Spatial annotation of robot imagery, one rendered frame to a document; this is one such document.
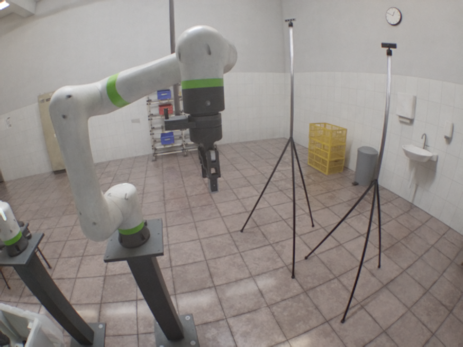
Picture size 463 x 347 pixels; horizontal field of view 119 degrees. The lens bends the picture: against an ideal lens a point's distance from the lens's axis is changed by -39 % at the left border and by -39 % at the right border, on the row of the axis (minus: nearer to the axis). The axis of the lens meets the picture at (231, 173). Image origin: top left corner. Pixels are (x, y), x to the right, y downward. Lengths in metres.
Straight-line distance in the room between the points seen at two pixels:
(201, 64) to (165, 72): 0.20
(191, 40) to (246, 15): 5.62
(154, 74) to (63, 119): 0.29
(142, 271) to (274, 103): 5.54
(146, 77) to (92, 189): 0.37
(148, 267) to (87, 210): 0.45
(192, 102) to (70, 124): 0.37
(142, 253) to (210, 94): 0.68
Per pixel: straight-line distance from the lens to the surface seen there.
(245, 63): 5.77
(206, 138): 0.47
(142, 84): 0.67
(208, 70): 0.45
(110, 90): 0.73
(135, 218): 0.91
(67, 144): 0.69
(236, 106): 5.67
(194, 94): 0.46
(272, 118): 6.12
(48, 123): 5.71
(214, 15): 5.80
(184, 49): 0.46
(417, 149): 3.45
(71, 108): 0.67
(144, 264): 1.05
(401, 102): 3.53
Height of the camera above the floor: 1.51
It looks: 23 degrees down
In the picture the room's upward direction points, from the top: 2 degrees counter-clockwise
